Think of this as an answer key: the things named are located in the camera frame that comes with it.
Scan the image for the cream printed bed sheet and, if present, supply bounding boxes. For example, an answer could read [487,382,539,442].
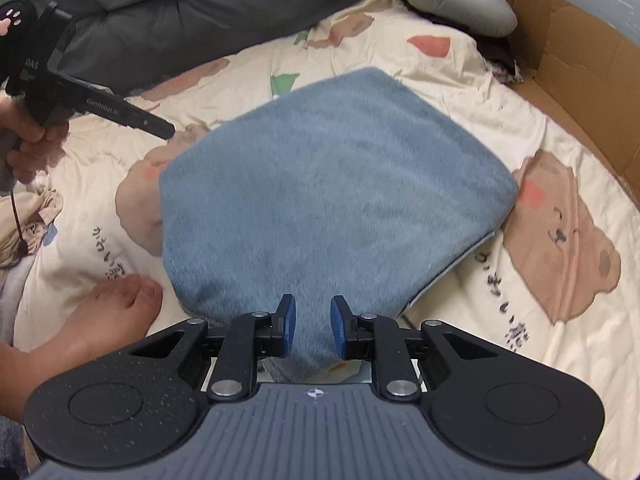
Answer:
[0,0,640,461]

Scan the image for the large brown cardboard sheet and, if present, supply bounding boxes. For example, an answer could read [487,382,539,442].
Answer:
[475,0,640,191]

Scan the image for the black wrist cord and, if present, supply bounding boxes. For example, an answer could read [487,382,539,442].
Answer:
[9,189,32,262]

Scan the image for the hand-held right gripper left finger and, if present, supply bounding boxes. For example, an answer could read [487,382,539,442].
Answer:
[129,294,297,403]

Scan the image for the person's bare foot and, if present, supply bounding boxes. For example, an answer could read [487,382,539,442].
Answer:
[0,274,165,426]

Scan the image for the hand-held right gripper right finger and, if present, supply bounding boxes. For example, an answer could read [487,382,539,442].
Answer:
[330,295,498,403]

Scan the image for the beige crumpled cloth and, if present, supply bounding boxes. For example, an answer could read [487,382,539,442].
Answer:
[0,185,64,269]

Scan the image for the light grey cloth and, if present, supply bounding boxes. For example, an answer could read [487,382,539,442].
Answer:
[0,260,42,347]

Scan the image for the person's left hand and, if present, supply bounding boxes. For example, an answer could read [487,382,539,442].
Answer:
[0,96,71,187]

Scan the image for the dark grey duvet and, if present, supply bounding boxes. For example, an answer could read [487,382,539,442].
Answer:
[0,0,401,98]

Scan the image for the light blue denim pants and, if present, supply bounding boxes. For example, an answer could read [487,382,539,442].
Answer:
[159,66,520,386]

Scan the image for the small patterned cloth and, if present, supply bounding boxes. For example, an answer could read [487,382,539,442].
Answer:
[487,57,524,86]

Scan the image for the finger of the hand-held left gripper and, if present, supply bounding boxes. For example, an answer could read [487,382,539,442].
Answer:
[120,105,177,140]

